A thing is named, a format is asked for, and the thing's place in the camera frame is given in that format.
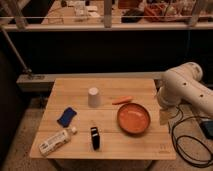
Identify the blue sponge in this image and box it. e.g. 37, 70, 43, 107
57, 107, 77, 128

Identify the white plastic bottle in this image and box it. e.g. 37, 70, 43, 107
39, 127, 77, 156

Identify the black floor cable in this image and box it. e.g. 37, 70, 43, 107
165, 105, 213, 169

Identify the metal window rail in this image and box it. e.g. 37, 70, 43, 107
0, 0, 213, 31

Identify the orange bowl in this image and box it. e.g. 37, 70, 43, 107
117, 103, 151, 135

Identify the wooden table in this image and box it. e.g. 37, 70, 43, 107
30, 78, 176, 160

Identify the orange carrot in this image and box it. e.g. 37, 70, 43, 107
112, 96, 133, 105

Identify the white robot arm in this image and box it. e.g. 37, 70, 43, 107
157, 62, 213, 117

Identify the dark power adapter box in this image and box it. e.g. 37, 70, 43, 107
200, 120, 213, 140

